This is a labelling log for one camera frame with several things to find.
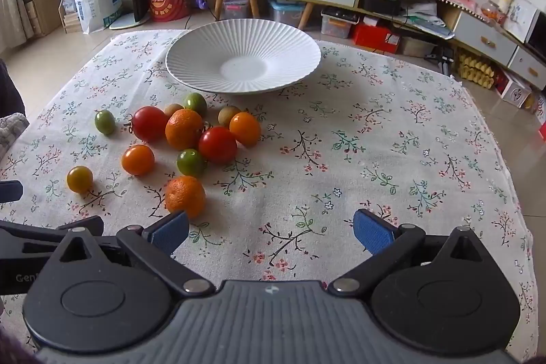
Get loose paper sheets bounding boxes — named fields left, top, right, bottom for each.
left=401, top=1, right=455, bottom=41

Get glass jar with oranges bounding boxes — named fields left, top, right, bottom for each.
left=481, top=1, right=500, bottom=22

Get stack of egg cartons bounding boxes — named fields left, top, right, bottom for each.
left=456, top=52, right=498, bottom=90

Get orange tomato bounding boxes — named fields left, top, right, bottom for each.
left=121, top=144, right=155, bottom=176

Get translucent plastic box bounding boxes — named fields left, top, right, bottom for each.
left=397, top=35, right=436, bottom=58

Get red tomato with stem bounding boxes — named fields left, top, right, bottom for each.
left=124, top=106, right=170, bottom=143

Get clear storage box pink contents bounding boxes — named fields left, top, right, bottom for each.
left=222, top=0, right=252, bottom=20

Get orange mandarin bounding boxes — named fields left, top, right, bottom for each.
left=165, top=108, right=204, bottom=151
left=164, top=175, right=206, bottom=220

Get long low drawer stand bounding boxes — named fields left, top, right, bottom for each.
left=360, top=0, right=546, bottom=80

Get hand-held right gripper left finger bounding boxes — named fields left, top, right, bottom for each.
left=45, top=210, right=215, bottom=297

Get white red printed box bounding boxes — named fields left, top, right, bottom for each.
left=497, top=72, right=535, bottom=110

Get white ribbed plate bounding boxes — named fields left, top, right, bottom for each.
left=165, top=19, right=322, bottom=94

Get black tripod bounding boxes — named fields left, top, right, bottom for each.
left=424, top=47, right=455, bottom=77

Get grey knit cloth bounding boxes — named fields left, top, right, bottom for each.
left=0, top=113, right=29, bottom=161

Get black basket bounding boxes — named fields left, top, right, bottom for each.
left=362, top=0, right=404, bottom=16

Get clear storage box black lid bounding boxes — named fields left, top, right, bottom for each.
left=321, top=7, right=360, bottom=39

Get floral tablecloth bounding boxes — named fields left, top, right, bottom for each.
left=0, top=29, right=539, bottom=364

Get dark cloth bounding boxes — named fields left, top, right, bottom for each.
left=0, top=60, right=26, bottom=121

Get smooth oval orange fruit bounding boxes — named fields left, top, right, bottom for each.
left=229, top=112, right=262, bottom=147

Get clear storage box blue lid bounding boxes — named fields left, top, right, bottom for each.
left=268, top=0, right=306, bottom=30

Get white paper bag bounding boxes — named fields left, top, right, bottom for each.
left=70, top=0, right=132, bottom=34

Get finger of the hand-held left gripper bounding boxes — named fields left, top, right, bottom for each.
left=0, top=216, right=105, bottom=262
left=0, top=180, right=23, bottom=204

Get green tomato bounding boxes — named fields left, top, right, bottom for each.
left=94, top=109, right=116, bottom=135
left=183, top=92, right=208, bottom=119
left=177, top=148, right=206, bottom=178

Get yellow-orange tomato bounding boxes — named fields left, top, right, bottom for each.
left=67, top=165, right=94, bottom=194

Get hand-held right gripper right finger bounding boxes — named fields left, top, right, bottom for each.
left=328, top=209, right=502, bottom=293

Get white box with drawing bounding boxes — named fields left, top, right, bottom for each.
left=505, top=0, right=541, bottom=43

